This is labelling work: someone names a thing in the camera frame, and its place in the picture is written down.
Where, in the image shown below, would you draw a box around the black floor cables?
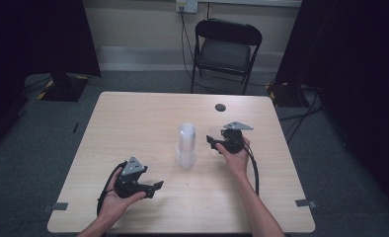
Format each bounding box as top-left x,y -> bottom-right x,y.
277,86 -> 325,144

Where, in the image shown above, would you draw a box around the grey tape strip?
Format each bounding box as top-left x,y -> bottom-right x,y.
41,201 -> 69,213
294,198 -> 317,210

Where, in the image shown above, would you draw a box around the person's right hand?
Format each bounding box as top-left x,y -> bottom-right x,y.
214,136 -> 252,181

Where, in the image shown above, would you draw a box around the black socket cable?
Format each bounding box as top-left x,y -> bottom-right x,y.
180,7 -> 197,82

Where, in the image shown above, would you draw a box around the black stand base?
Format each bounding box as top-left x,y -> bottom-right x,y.
267,80 -> 304,109
37,72 -> 91,103

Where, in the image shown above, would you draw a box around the white wall socket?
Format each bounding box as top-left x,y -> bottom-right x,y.
175,0 -> 199,15

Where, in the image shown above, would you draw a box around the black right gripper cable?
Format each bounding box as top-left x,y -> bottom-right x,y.
243,141 -> 261,196

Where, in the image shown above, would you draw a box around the black folding chair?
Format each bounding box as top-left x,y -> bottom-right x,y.
190,18 -> 264,96

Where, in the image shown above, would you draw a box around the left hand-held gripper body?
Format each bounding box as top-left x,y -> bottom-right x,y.
114,156 -> 149,199

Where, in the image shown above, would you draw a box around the person's left hand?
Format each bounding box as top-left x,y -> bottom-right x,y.
98,176 -> 148,227

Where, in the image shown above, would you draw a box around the black curtain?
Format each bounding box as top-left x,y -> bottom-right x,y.
273,0 -> 389,218
0,0 -> 102,156

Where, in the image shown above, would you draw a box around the stack of clear plastic cups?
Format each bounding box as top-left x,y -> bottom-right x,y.
175,121 -> 197,170

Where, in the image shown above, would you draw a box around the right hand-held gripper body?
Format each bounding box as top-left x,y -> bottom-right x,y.
215,120 -> 255,155

